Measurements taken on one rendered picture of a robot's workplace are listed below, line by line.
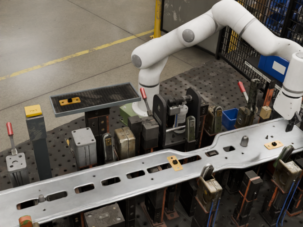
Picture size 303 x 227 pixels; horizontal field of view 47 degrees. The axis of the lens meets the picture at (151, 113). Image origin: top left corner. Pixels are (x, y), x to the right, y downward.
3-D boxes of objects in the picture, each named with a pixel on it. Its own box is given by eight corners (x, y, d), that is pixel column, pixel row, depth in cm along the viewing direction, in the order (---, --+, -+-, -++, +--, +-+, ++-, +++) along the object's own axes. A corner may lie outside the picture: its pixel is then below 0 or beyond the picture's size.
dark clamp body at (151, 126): (140, 195, 167) (144, 133, 145) (131, 175, 177) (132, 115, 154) (161, 188, 171) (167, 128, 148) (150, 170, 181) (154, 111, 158)
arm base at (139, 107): (126, 103, 210) (126, 77, 198) (153, 93, 218) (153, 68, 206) (142, 121, 198) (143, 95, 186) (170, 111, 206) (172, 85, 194)
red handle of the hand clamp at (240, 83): (249, 111, 163) (236, 81, 168) (246, 113, 165) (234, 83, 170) (256, 110, 165) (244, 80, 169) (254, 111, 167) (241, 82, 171)
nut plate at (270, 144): (268, 150, 152) (269, 147, 152) (263, 144, 155) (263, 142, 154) (284, 145, 155) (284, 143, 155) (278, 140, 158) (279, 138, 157)
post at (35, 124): (40, 194, 164) (25, 120, 138) (38, 183, 170) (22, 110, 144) (57, 190, 167) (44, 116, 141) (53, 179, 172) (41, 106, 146)
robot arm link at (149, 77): (133, 81, 195) (133, 43, 180) (155, 68, 206) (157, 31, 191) (149, 90, 189) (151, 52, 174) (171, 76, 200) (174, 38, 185)
